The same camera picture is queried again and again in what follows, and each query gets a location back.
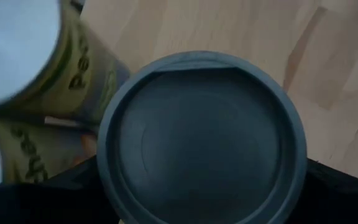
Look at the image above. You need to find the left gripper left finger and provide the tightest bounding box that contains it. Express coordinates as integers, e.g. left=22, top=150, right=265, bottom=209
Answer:
left=0, top=157, right=117, bottom=224

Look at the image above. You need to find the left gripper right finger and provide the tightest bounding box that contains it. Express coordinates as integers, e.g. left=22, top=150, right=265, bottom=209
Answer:
left=287, top=158, right=358, bottom=224

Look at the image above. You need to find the peaches label tall can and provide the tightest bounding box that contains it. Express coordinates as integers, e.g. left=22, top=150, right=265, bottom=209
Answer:
left=0, top=118, right=99, bottom=184

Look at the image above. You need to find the pears label tall can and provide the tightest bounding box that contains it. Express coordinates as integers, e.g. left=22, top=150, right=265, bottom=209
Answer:
left=0, top=0, right=132, bottom=125

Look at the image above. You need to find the tomato picture short can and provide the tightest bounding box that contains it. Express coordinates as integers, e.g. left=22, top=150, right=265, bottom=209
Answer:
left=96, top=50, right=308, bottom=224

